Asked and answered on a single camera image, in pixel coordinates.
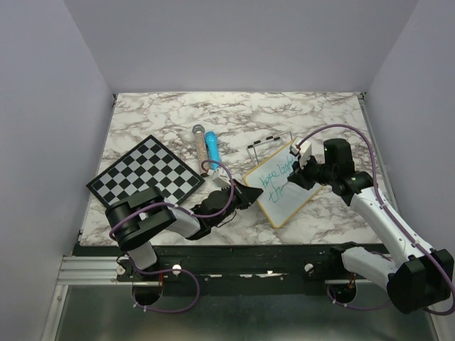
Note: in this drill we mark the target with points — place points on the metal wire whiteboard stand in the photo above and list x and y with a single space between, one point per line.
277 139

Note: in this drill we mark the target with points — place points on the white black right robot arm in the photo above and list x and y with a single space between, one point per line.
417 275

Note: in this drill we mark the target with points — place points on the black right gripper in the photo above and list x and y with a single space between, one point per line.
299 176

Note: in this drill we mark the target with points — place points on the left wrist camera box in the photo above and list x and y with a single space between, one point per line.
221 178

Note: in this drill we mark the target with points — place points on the black white chessboard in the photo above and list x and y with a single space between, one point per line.
148 164

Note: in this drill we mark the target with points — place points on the yellow framed whiteboard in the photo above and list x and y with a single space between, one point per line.
280 199

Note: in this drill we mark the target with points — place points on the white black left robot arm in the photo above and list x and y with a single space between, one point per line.
141 216

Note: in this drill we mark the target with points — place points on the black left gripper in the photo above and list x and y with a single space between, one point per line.
246 195

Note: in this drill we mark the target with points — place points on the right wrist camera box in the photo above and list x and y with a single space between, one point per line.
302 151

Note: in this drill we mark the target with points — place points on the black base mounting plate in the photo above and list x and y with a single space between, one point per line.
247 270

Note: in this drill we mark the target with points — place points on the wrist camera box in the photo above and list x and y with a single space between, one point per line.
221 178
302 151

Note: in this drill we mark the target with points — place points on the blue toy microphone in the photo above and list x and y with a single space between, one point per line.
211 141

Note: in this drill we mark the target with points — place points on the aluminium frame rail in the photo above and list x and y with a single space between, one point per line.
90 304

